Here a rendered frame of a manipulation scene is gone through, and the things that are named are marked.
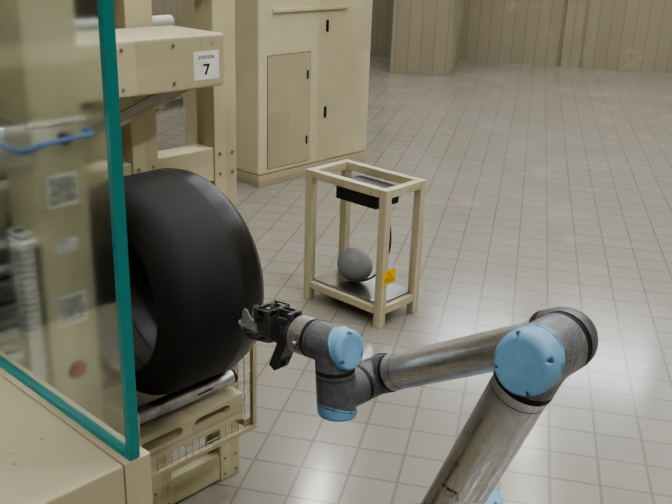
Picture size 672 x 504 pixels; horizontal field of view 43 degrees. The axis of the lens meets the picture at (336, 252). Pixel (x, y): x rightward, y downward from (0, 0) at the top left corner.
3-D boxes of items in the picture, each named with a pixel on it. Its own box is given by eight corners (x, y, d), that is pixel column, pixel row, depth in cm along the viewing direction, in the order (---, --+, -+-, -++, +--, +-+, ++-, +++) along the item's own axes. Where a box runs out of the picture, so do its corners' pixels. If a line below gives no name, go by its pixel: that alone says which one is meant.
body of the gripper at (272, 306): (274, 298, 208) (308, 308, 200) (276, 331, 210) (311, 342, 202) (250, 307, 202) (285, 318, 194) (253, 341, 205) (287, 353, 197)
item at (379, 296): (379, 329, 475) (386, 191, 447) (303, 297, 513) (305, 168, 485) (417, 311, 499) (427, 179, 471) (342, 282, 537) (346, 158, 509)
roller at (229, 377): (122, 427, 216) (132, 432, 213) (119, 411, 215) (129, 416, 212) (228, 380, 240) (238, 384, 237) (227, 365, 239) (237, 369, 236)
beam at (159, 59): (32, 111, 207) (26, 48, 202) (-17, 96, 223) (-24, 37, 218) (226, 85, 249) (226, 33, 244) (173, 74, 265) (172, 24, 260)
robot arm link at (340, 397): (372, 413, 197) (370, 362, 194) (337, 430, 189) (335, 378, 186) (342, 401, 203) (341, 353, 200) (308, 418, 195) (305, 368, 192)
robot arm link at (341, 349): (339, 379, 185) (337, 336, 182) (299, 366, 193) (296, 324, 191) (367, 366, 192) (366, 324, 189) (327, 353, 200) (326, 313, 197)
